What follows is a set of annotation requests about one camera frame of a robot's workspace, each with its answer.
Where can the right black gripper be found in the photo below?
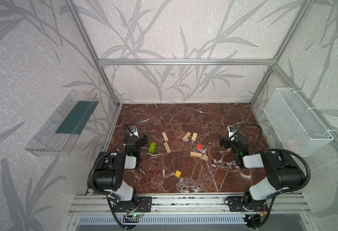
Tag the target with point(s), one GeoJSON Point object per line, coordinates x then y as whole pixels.
{"type": "Point", "coordinates": [231, 143]}

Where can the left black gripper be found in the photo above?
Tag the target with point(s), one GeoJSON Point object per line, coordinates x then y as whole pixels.
{"type": "Point", "coordinates": [136, 139]}

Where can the plain wooden block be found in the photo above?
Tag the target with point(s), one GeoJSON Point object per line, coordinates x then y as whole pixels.
{"type": "Point", "coordinates": [165, 137]}
{"type": "Point", "coordinates": [187, 136]}
{"type": "Point", "coordinates": [195, 154]}
{"type": "Point", "coordinates": [166, 145]}

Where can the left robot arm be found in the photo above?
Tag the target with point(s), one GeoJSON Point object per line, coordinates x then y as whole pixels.
{"type": "Point", "coordinates": [107, 173]}

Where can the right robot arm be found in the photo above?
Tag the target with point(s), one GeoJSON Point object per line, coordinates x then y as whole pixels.
{"type": "Point", "coordinates": [285, 171]}

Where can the green wooden block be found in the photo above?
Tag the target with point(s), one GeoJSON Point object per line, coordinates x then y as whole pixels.
{"type": "Point", "coordinates": [152, 147]}

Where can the small wooden block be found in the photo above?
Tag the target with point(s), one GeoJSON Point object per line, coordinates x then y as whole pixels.
{"type": "Point", "coordinates": [204, 157]}

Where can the grooved wooden block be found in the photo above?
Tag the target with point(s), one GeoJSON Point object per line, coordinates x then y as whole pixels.
{"type": "Point", "coordinates": [194, 136]}

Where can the yellow window block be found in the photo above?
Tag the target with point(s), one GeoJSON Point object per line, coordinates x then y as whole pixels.
{"type": "Point", "coordinates": [178, 174]}

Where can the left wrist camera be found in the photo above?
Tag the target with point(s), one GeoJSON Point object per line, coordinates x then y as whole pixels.
{"type": "Point", "coordinates": [133, 131]}

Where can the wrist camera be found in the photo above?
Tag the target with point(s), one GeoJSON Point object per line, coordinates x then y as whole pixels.
{"type": "Point", "coordinates": [133, 131]}
{"type": "Point", "coordinates": [231, 131]}

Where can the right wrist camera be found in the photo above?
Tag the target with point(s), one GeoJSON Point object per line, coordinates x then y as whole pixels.
{"type": "Point", "coordinates": [231, 131]}

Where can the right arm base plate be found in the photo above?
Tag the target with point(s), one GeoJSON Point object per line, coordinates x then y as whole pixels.
{"type": "Point", "coordinates": [245, 204]}

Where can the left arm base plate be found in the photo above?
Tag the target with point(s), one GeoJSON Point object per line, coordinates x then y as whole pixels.
{"type": "Point", "coordinates": [138, 204]}

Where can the white wire mesh basket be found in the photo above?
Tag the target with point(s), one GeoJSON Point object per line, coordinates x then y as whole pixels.
{"type": "Point", "coordinates": [296, 125]}

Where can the aluminium mounting rail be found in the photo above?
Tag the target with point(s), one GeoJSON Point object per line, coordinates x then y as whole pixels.
{"type": "Point", "coordinates": [189, 203]}

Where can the clear plastic wall bin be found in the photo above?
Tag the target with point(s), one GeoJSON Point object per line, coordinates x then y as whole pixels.
{"type": "Point", "coordinates": [59, 134]}

